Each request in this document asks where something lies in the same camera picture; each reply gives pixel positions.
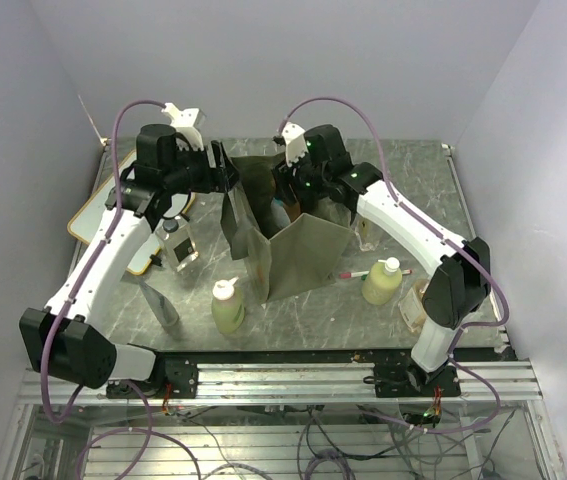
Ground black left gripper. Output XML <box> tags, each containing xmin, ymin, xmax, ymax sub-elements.
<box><xmin>165</xmin><ymin>140</ymin><xmax>245</xmax><ymax>195</ymax></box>

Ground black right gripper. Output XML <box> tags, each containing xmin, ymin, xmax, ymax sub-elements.
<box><xmin>271</xmin><ymin>144</ymin><xmax>330</xmax><ymax>206</ymax></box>

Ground olive green canvas bag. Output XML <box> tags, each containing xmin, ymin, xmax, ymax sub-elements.
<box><xmin>220</xmin><ymin>153</ymin><xmax>352</xmax><ymax>304</ymax></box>

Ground clear square bottle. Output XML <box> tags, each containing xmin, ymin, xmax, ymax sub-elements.
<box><xmin>155</xmin><ymin>215</ymin><xmax>199</xmax><ymax>272</ymax></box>

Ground green lotion bottle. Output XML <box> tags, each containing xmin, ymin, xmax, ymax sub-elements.
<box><xmin>211</xmin><ymin>277</ymin><xmax>245</xmax><ymax>334</ymax></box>

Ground orange bottle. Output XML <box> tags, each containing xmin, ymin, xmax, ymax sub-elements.
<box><xmin>265</xmin><ymin>180</ymin><xmax>302</xmax><ymax>238</ymax></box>

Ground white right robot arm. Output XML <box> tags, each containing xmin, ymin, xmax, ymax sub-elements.
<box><xmin>274</xmin><ymin>122</ymin><xmax>491</xmax><ymax>396</ymax></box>

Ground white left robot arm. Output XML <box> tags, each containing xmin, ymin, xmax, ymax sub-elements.
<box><xmin>19</xmin><ymin>124</ymin><xmax>238</xmax><ymax>397</ymax></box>

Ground clear perfume bottle, black cap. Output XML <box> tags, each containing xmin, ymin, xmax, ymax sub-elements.
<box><xmin>354</xmin><ymin>215</ymin><xmax>383</xmax><ymax>252</ymax></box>

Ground red and white marker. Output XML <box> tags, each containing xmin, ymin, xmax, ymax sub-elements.
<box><xmin>338</xmin><ymin>269</ymin><xmax>413</xmax><ymax>279</ymax></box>

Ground yellow-framed small whiteboard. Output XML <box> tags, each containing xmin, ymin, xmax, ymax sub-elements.
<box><xmin>66</xmin><ymin>148</ymin><xmax>197</xmax><ymax>277</ymax></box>

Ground yellow-green pump bottle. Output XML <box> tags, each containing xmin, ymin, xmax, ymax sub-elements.
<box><xmin>361</xmin><ymin>257</ymin><xmax>402</xmax><ymax>306</ymax></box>

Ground grey metallic tube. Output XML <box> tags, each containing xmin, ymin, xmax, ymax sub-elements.
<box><xmin>137</xmin><ymin>279</ymin><xmax>180</xmax><ymax>327</ymax></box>

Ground amber liquid bottle, white cap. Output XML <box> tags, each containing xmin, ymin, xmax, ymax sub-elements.
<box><xmin>399</xmin><ymin>279</ymin><xmax>429</xmax><ymax>333</ymax></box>

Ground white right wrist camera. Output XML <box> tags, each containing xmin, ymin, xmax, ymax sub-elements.
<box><xmin>273</xmin><ymin>120</ymin><xmax>308</xmax><ymax>167</ymax></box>

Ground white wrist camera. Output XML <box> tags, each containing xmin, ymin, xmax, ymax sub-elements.
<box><xmin>273</xmin><ymin>120</ymin><xmax>308</xmax><ymax>167</ymax></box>
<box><xmin>162</xmin><ymin>102</ymin><xmax>205</xmax><ymax>151</ymax></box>

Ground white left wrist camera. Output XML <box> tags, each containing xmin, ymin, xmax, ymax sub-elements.
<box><xmin>162</xmin><ymin>102</ymin><xmax>205</xmax><ymax>151</ymax></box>

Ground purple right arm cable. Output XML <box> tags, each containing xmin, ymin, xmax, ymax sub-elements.
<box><xmin>279</xmin><ymin>96</ymin><xmax>509</xmax><ymax>437</ymax></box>

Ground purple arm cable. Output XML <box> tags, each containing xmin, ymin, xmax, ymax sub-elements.
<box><xmin>40</xmin><ymin>98</ymin><xmax>204</xmax><ymax>480</ymax></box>
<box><xmin>279</xmin><ymin>96</ymin><xmax>509</xmax><ymax>437</ymax></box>

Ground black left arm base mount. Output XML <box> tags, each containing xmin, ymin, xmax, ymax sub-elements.
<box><xmin>105</xmin><ymin>352</ymin><xmax>199</xmax><ymax>400</ymax></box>

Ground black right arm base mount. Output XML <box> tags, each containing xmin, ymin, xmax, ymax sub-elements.
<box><xmin>363</xmin><ymin>365</ymin><xmax>461</xmax><ymax>398</ymax></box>

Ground aluminium rail frame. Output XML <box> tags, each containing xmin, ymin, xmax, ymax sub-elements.
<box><xmin>0</xmin><ymin>348</ymin><xmax>567</xmax><ymax>479</ymax></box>

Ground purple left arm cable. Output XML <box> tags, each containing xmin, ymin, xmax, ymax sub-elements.
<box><xmin>40</xmin><ymin>98</ymin><xmax>204</xmax><ymax>480</ymax></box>

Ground loose cables under table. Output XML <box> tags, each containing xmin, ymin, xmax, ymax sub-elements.
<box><xmin>127</xmin><ymin>399</ymin><xmax>509</xmax><ymax>480</ymax></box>

